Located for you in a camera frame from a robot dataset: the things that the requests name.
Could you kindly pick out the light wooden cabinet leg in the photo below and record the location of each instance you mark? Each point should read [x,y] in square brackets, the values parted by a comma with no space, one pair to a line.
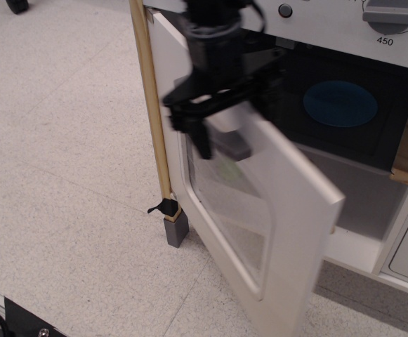
[140,16]

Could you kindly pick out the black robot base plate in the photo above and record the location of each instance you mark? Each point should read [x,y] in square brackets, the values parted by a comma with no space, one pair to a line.
[22,322]

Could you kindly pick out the grey temperature knob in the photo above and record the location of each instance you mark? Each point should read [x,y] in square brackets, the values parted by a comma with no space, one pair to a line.
[386,16]

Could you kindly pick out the grey leg foot cap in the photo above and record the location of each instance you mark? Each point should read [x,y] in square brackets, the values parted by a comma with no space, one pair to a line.
[176,230]

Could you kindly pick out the black tape piece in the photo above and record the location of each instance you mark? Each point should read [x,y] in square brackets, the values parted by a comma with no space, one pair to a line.
[167,207]

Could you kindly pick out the blue round oven disc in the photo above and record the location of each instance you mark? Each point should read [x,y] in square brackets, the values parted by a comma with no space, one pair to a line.
[340,104]

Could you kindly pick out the white toy oven door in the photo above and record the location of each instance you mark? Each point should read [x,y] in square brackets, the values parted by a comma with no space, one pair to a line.
[267,231]

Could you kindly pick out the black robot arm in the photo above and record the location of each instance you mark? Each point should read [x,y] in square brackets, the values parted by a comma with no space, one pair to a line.
[216,17]

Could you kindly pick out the grey oven door handle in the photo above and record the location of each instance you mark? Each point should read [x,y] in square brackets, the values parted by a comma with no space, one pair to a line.
[225,134]

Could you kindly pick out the white toy kitchen cabinet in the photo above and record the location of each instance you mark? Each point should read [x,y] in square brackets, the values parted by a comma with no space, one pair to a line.
[327,41]

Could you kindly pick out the green toy vegetable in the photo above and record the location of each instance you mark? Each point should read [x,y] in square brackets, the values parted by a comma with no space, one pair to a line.
[228,170]

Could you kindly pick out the black wheel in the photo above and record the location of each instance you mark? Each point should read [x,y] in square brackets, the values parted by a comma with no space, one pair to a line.
[18,6]

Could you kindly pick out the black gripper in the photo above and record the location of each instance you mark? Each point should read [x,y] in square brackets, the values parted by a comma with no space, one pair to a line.
[227,69]

